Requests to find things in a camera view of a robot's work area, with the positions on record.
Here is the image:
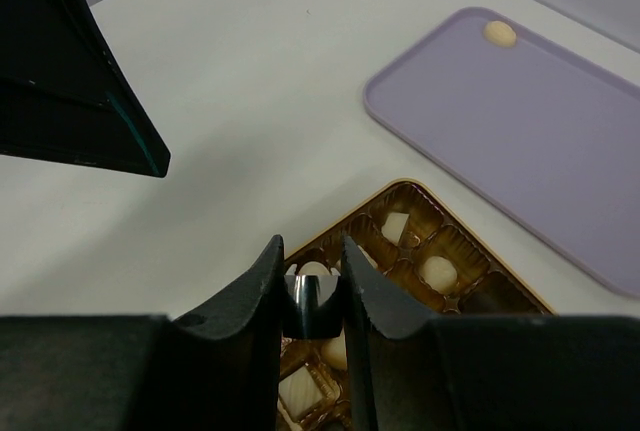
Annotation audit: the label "dark chocolate piece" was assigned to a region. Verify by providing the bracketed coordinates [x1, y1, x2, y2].
[459, 273, 536, 314]

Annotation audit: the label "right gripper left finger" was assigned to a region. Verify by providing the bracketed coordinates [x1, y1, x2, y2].
[144, 235, 284, 430]

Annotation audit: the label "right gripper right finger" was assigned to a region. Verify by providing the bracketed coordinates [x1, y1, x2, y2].
[341, 236, 450, 430]

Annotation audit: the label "white chocolate piece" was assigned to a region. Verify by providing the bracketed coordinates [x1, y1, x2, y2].
[381, 212, 410, 245]
[358, 246, 380, 271]
[419, 256, 458, 295]
[320, 332, 348, 371]
[483, 20, 518, 48]
[297, 261, 331, 276]
[279, 366, 324, 421]

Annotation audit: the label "purple plastic tray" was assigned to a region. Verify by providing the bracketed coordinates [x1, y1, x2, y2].
[363, 7, 639, 296]

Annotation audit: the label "gold chocolate box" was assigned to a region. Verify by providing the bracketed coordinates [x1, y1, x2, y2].
[275, 180, 551, 430]

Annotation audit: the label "white tongs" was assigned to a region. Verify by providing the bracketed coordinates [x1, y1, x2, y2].
[282, 275, 343, 340]

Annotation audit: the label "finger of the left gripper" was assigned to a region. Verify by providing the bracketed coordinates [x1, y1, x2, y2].
[1, 0, 171, 178]

